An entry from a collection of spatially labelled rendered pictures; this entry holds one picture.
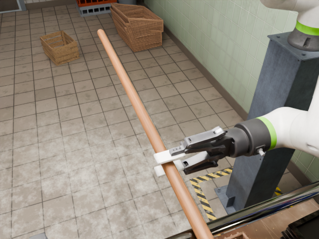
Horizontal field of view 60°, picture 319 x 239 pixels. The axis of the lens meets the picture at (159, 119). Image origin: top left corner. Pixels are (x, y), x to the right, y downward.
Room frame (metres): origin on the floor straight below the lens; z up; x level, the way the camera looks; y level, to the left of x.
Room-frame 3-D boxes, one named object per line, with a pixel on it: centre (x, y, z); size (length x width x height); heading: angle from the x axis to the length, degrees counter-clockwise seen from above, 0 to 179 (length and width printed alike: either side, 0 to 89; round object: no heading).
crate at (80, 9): (4.57, 1.03, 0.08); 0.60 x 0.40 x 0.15; 113
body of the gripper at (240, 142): (0.48, -0.17, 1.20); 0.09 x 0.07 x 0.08; 111
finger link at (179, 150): (0.43, -0.05, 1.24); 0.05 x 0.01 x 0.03; 111
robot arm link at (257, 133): (0.50, -0.24, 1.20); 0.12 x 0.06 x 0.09; 21
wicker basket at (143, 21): (3.46, 0.29, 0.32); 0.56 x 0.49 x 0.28; 29
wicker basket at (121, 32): (3.47, 0.30, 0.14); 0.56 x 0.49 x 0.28; 27
